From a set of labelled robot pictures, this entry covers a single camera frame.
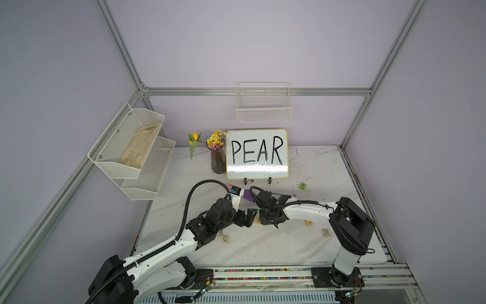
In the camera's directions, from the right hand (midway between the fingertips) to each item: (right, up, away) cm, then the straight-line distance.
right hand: (261, 221), depth 89 cm
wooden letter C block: (-17, -6, -6) cm, 19 cm away
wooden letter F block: (-19, -4, -5) cm, 20 cm away
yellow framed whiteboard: (-2, +34, +12) cm, 36 cm away
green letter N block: (+23, +16, +12) cm, 31 cm away
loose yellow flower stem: (-33, +38, +2) cm, 50 cm away
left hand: (-7, +9, -10) cm, 15 cm away
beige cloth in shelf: (-53, +39, -7) cm, 67 cm away
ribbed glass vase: (-23, +30, +11) cm, 39 cm away
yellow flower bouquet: (-22, +39, +2) cm, 45 cm away
